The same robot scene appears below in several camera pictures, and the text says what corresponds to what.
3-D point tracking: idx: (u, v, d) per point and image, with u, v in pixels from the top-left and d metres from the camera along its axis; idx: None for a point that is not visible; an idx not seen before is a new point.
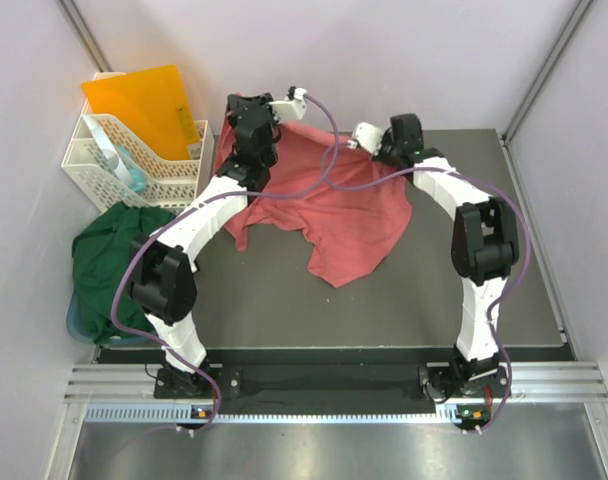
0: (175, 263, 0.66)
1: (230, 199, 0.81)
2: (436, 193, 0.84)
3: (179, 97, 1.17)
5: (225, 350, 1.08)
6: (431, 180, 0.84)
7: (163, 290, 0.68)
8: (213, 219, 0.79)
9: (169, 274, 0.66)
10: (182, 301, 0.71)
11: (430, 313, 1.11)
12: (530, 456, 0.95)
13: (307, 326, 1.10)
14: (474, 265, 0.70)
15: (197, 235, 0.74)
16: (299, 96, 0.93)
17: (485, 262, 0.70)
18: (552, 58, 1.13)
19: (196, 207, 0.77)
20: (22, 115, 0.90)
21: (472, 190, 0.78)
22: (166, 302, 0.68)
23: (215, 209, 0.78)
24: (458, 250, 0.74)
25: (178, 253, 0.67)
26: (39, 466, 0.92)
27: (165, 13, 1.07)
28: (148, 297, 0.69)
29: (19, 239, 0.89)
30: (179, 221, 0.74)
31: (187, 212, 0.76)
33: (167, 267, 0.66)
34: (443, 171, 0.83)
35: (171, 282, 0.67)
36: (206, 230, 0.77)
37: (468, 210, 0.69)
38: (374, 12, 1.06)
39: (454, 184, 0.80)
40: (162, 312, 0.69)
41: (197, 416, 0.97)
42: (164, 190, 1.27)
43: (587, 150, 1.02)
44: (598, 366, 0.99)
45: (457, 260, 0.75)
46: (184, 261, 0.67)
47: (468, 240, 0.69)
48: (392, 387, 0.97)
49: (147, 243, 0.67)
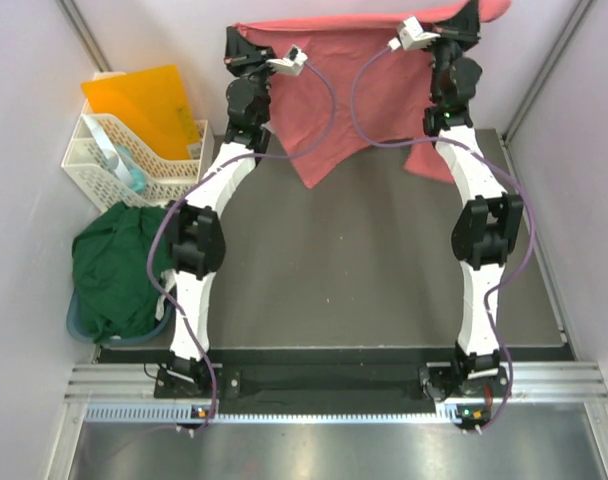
0: (208, 222, 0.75)
1: (240, 161, 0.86)
2: (454, 167, 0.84)
3: (180, 97, 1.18)
5: (225, 350, 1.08)
6: (453, 153, 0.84)
7: (200, 245, 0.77)
8: (231, 181, 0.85)
9: (204, 231, 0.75)
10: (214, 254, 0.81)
11: (431, 313, 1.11)
12: (530, 456, 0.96)
13: (308, 325, 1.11)
14: (469, 251, 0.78)
15: (219, 197, 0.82)
16: (299, 61, 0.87)
17: (481, 248, 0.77)
18: (553, 58, 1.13)
19: (215, 172, 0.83)
20: (22, 116, 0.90)
21: (488, 179, 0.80)
22: (201, 255, 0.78)
23: (227, 174, 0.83)
24: (458, 233, 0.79)
25: (209, 212, 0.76)
26: (39, 467, 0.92)
27: (166, 13, 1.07)
28: (184, 253, 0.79)
29: (19, 239, 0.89)
30: (203, 184, 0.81)
31: (207, 176, 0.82)
33: (202, 225, 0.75)
34: (467, 149, 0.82)
35: (207, 237, 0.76)
36: (226, 192, 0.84)
37: (478, 205, 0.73)
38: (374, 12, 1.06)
39: (473, 165, 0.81)
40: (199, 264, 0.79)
41: (197, 416, 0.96)
42: (164, 190, 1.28)
43: (587, 150, 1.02)
44: (598, 366, 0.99)
45: (457, 240, 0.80)
46: (214, 219, 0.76)
47: (470, 229, 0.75)
48: (392, 387, 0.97)
49: (180, 203, 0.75)
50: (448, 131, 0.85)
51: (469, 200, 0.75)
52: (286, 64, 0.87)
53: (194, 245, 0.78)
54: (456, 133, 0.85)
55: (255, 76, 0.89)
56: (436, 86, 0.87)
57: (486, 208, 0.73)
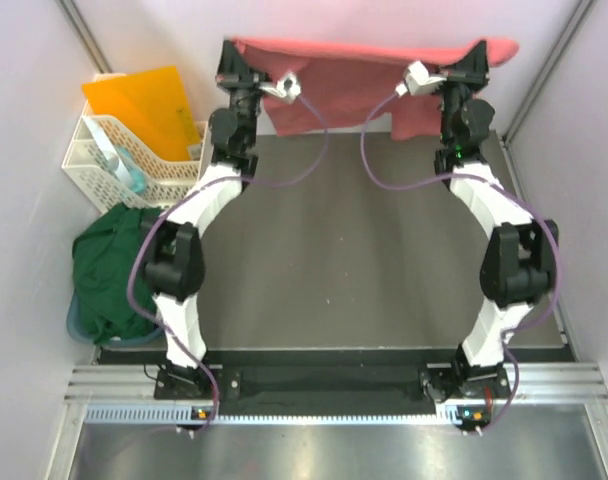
0: (187, 237, 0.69)
1: (227, 182, 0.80)
2: (473, 203, 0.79)
3: (180, 98, 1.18)
5: (225, 350, 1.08)
6: (470, 188, 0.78)
7: (177, 264, 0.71)
8: (216, 200, 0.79)
9: (182, 247, 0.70)
10: (193, 276, 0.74)
11: (432, 314, 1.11)
12: (530, 456, 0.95)
13: (309, 325, 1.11)
14: (504, 290, 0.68)
15: (203, 216, 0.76)
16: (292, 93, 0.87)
17: (515, 286, 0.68)
18: (553, 59, 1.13)
19: (198, 190, 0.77)
20: (22, 117, 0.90)
21: (515, 206, 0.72)
22: (179, 275, 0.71)
23: (213, 193, 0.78)
24: (487, 269, 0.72)
25: (189, 227, 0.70)
26: (39, 468, 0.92)
27: (166, 14, 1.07)
28: (160, 275, 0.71)
29: (19, 240, 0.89)
30: (187, 201, 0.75)
31: (190, 194, 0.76)
33: (180, 241, 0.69)
34: (485, 181, 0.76)
35: (185, 254, 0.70)
36: (210, 210, 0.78)
37: (507, 231, 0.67)
38: (374, 14, 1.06)
39: (496, 197, 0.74)
40: (176, 287, 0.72)
41: (197, 417, 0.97)
42: (164, 191, 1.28)
43: (587, 151, 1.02)
44: (599, 367, 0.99)
45: (486, 280, 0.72)
46: (195, 235, 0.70)
47: (501, 262, 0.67)
48: (392, 388, 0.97)
49: (158, 222, 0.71)
50: (462, 168, 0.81)
51: (497, 227, 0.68)
52: (280, 93, 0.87)
53: (170, 267, 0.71)
54: (468, 169, 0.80)
55: (246, 101, 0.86)
56: (447, 127, 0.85)
57: (517, 236, 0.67)
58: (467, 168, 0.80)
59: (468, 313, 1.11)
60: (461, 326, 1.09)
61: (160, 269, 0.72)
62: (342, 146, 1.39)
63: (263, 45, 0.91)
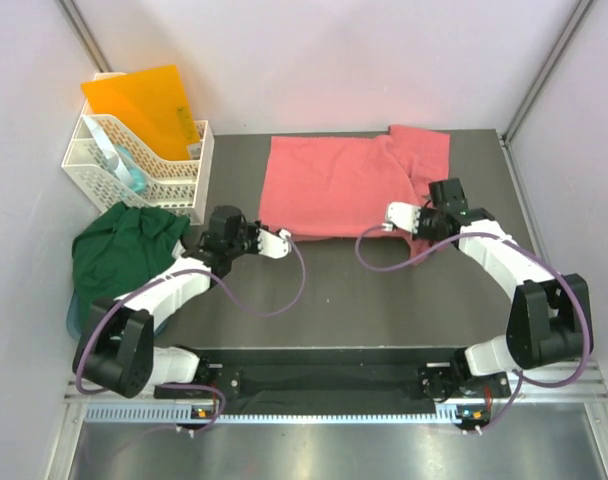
0: (138, 326, 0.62)
1: (195, 274, 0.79)
2: (486, 260, 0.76)
3: (179, 97, 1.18)
5: (225, 350, 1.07)
6: (482, 246, 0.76)
7: (120, 360, 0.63)
8: (179, 291, 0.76)
9: (128, 338, 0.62)
10: (137, 376, 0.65)
11: (433, 314, 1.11)
12: (530, 456, 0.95)
13: (306, 324, 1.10)
14: (538, 358, 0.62)
15: (162, 302, 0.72)
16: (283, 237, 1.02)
17: (550, 351, 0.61)
18: (552, 58, 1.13)
19: (163, 278, 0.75)
20: (22, 116, 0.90)
21: (530, 265, 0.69)
22: (121, 372, 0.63)
23: (180, 282, 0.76)
24: (514, 335, 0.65)
25: (142, 315, 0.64)
26: (39, 467, 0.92)
27: (165, 14, 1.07)
28: (100, 371, 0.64)
29: (19, 239, 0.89)
30: (146, 288, 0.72)
31: (154, 280, 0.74)
33: (129, 329, 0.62)
34: (497, 238, 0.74)
35: (131, 347, 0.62)
36: (171, 300, 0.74)
37: (532, 290, 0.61)
38: (373, 12, 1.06)
39: (511, 255, 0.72)
40: (116, 385, 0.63)
41: (197, 416, 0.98)
42: (164, 190, 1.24)
43: (587, 150, 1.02)
44: (598, 366, 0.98)
45: (514, 346, 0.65)
46: (148, 324, 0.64)
47: (532, 329, 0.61)
48: (392, 388, 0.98)
49: (113, 308, 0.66)
50: (469, 225, 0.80)
51: (519, 288, 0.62)
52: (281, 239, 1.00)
53: (111, 363, 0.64)
54: (477, 227, 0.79)
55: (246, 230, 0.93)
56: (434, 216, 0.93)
57: (544, 295, 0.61)
58: (476, 224, 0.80)
59: (473, 318, 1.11)
60: (463, 325, 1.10)
61: (100, 363, 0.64)
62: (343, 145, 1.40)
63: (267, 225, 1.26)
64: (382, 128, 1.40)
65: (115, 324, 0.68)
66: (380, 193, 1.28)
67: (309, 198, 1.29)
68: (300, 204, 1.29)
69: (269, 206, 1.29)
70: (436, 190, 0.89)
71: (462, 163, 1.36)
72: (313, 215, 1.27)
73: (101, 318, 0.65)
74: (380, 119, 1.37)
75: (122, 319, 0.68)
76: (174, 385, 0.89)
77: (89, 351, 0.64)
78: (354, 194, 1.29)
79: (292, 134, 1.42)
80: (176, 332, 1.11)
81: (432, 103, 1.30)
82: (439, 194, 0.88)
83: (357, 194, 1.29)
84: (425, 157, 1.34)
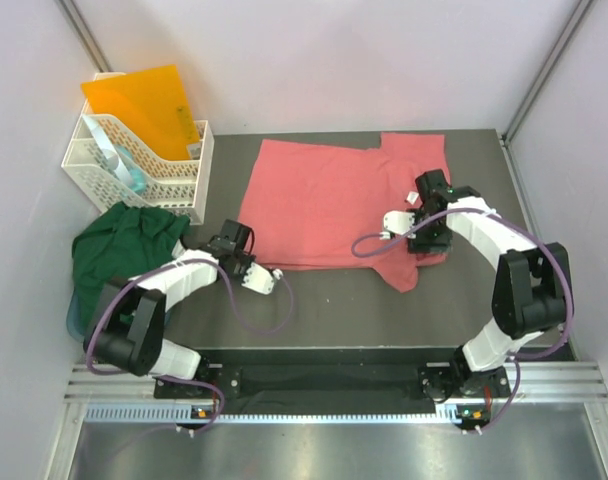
0: (152, 304, 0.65)
1: (203, 263, 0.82)
2: (473, 236, 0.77)
3: (180, 97, 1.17)
5: (225, 350, 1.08)
6: (469, 222, 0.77)
7: (132, 336, 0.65)
8: (188, 278, 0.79)
9: (142, 315, 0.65)
10: (147, 355, 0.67)
11: (432, 314, 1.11)
12: (529, 456, 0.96)
13: (308, 327, 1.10)
14: (523, 324, 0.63)
15: (173, 285, 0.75)
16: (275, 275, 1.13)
17: (533, 317, 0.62)
18: (552, 58, 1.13)
19: (175, 264, 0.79)
20: (22, 116, 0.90)
21: (513, 237, 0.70)
22: (132, 349, 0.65)
23: (187, 269, 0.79)
24: (499, 304, 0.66)
25: (157, 293, 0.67)
26: (39, 467, 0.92)
27: (164, 13, 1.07)
28: (110, 349, 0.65)
29: (19, 239, 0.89)
30: (158, 272, 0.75)
31: (166, 266, 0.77)
33: (144, 306, 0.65)
34: (481, 212, 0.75)
35: (144, 324, 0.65)
36: (180, 286, 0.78)
37: (515, 258, 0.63)
38: (373, 14, 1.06)
39: (494, 228, 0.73)
40: (127, 363, 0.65)
41: (197, 416, 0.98)
42: (164, 190, 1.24)
43: (587, 150, 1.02)
44: (598, 366, 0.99)
45: (500, 316, 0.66)
46: (160, 302, 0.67)
47: (514, 293, 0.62)
48: (392, 388, 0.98)
49: (126, 288, 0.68)
50: (456, 203, 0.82)
51: (503, 255, 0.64)
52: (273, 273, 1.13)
53: (121, 341, 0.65)
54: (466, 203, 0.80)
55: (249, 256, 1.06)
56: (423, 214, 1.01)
57: (525, 262, 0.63)
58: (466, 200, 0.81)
59: (475, 321, 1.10)
60: (463, 327, 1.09)
61: (111, 341, 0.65)
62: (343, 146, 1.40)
63: (260, 235, 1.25)
64: (381, 128, 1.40)
65: (126, 304, 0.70)
66: (375, 204, 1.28)
67: (298, 214, 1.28)
68: (289, 221, 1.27)
69: (262, 220, 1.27)
70: (423, 181, 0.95)
71: (462, 163, 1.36)
72: (301, 231, 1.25)
73: (114, 297, 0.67)
74: (380, 119, 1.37)
75: (134, 299, 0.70)
76: (175, 380, 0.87)
77: (99, 330, 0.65)
78: (345, 210, 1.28)
79: (292, 134, 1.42)
80: (176, 331, 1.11)
81: (432, 103, 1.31)
82: (425, 185, 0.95)
83: (348, 211, 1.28)
84: (425, 162, 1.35)
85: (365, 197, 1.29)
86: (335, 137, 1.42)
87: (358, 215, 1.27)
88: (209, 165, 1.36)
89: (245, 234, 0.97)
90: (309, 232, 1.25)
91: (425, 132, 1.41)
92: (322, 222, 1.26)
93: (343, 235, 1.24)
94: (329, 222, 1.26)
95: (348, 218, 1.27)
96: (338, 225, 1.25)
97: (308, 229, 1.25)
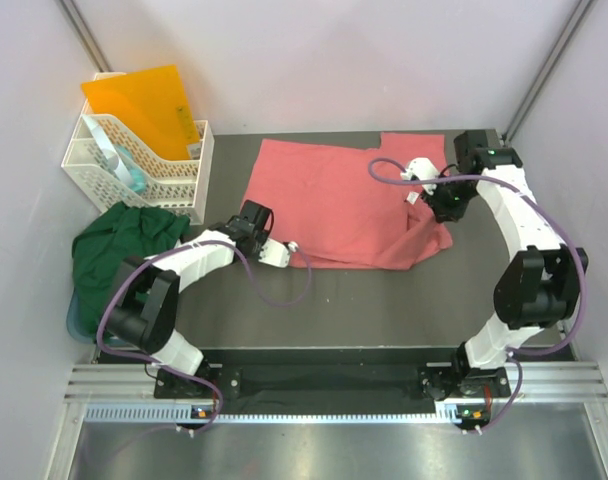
0: (166, 284, 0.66)
1: (220, 246, 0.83)
2: (500, 211, 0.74)
3: (182, 96, 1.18)
5: (225, 350, 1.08)
6: (500, 197, 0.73)
7: (145, 315, 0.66)
8: (205, 260, 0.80)
9: (158, 293, 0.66)
10: (159, 333, 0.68)
11: (435, 315, 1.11)
12: (529, 456, 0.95)
13: (310, 327, 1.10)
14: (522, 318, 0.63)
15: (187, 268, 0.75)
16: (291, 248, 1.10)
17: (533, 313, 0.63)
18: (553, 57, 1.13)
19: (190, 246, 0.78)
20: (21, 117, 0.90)
21: (539, 230, 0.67)
22: (146, 328, 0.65)
23: (205, 251, 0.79)
24: (505, 294, 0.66)
25: (171, 274, 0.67)
26: (39, 467, 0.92)
27: (165, 12, 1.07)
28: (125, 326, 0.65)
29: (20, 239, 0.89)
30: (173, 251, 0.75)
31: (182, 248, 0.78)
33: (158, 287, 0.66)
34: (516, 192, 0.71)
35: (156, 303, 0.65)
36: (195, 270, 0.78)
37: (533, 257, 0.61)
38: (374, 13, 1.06)
39: (524, 211, 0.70)
40: (139, 341, 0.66)
41: (197, 416, 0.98)
42: (164, 190, 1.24)
43: (587, 151, 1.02)
44: (598, 366, 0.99)
45: (503, 301, 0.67)
46: (174, 284, 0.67)
47: (521, 288, 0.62)
48: (392, 388, 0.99)
49: (143, 265, 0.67)
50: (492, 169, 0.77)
51: (521, 252, 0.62)
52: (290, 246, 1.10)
53: (136, 318, 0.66)
54: (503, 175, 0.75)
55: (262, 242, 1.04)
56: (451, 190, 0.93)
57: (541, 262, 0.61)
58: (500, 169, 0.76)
59: (474, 320, 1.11)
60: (463, 326, 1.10)
61: (126, 318, 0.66)
62: (343, 146, 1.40)
63: None
64: (381, 128, 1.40)
65: (142, 283, 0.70)
66: (374, 204, 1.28)
67: (297, 214, 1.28)
68: (288, 220, 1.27)
69: None
70: (464, 141, 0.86)
71: None
72: (300, 231, 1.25)
73: (128, 275, 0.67)
74: (380, 119, 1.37)
75: (149, 278, 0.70)
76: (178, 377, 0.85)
77: (114, 305, 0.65)
78: (343, 211, 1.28)
79: (292, 134, 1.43)
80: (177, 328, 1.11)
81: (432, 102, 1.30)
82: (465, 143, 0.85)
83: (346, 211, 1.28)
84: None
85: (365, 197, 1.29)
86: (334, 137, 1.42)
87: (357, 215, 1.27)
88: (209, 166, 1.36)
89: (265, 215, 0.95)
90: (311, 232, 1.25)
91: (425, 132, 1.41)
92: (322, 222, 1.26)
93: (344, 236, 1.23)
94: (329, 222, 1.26)
95: (347, 218, 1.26)
96: (339, 225, 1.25)
97: (307, 230, 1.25)
